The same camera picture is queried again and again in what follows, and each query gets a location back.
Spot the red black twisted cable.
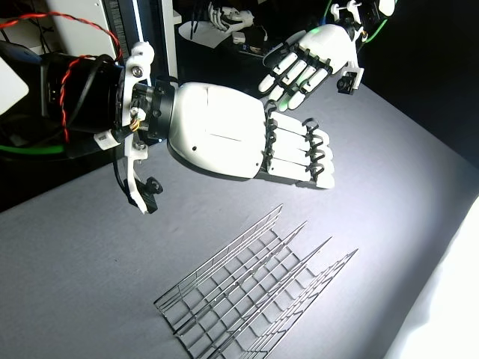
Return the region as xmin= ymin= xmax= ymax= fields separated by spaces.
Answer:
xmin=0 ymin=12 xmax=124 ymax=144

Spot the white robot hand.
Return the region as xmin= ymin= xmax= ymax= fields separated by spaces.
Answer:
xmin=257 ymin=23 xmax=360 ymax=113
xmin=167 ymin=81 xmax=336 ymax=191

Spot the wire dish rack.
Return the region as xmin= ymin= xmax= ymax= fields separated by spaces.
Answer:
xmin=153 ymin=203 xmax=359 ymax=359

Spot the white robot body column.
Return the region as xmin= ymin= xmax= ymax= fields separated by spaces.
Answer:
xmin=46 ymin=0 xmax=180 ymax=82

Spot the white paper sheet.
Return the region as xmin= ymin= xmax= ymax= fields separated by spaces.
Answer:
xmin=177 ymin=20 xmax=230 ymax=49

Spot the spare white robot hand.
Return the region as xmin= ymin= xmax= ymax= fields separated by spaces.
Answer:
xmin=207 ymin=1 xmax=254 ymax=34

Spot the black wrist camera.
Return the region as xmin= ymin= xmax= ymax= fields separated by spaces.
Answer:
xmin=335 ymin=70 xmax=359 ymax=94
xmin=129 ymin=175 xmax=165 ymax=215

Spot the black device with blue light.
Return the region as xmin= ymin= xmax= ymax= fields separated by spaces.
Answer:
xmin=239 ymin=41 xmax=272 ymax=58

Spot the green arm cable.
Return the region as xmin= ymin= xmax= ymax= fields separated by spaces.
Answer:
xmin=359 ymin=10 xmax=390 ymax=43
xmin=0 ymin=144 xmax=65 ymax=155

